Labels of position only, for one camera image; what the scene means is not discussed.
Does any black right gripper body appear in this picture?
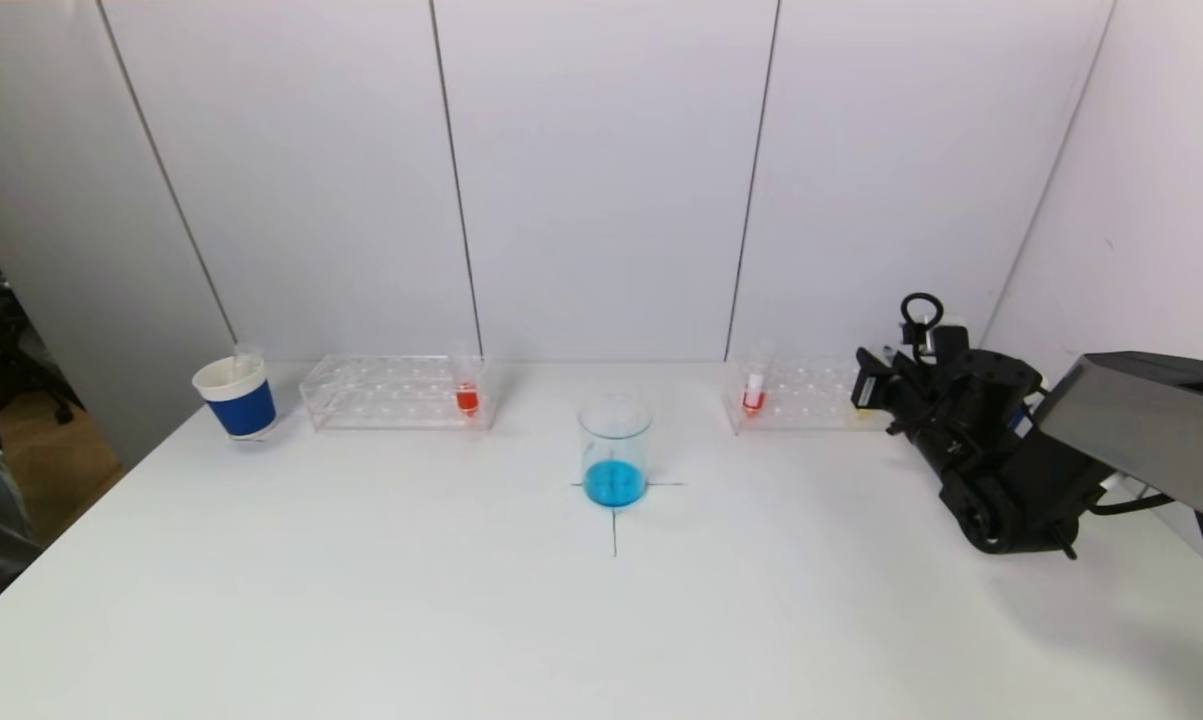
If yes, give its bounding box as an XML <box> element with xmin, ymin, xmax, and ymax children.
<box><xmin>850</xmin><ymin>346</ymin><xmax>934</xmax><ymax>432</ymax></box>

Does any clear acrylic test tube rack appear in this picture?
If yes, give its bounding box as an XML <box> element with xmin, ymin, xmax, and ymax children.
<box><xmin>299</xmin><ymin>354</ymin><xmax>493</xmax><ymax>434</ymax></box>
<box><xmin>722</xmin><ymin>354</ymin><xmax>897</xmax><ymax>437</ymax></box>

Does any white labelled red pigment tube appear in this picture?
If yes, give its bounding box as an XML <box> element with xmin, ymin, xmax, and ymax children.
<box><xmin>740</xmin><ymin>340</ymin><xmax>775</xmax><ymax>418</ymax></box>

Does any clear glass beaker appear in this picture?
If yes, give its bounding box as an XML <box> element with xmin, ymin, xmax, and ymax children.
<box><xmin>578</xmin><ymin>396</ymin><xmax>653</xmax><ymax>509</ymax></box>

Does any red pigment test tube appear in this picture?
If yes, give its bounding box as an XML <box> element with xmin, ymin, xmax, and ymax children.
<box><xmin>448</xmin><ymin>341</ymin><xmax>484</xmax><ymax>420</ymax></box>

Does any black office chair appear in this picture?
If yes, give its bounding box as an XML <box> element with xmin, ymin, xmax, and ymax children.
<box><xmin>0</xmin><ymin>200</ymin><xmax>74</xmax><ymax>426</ymax></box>

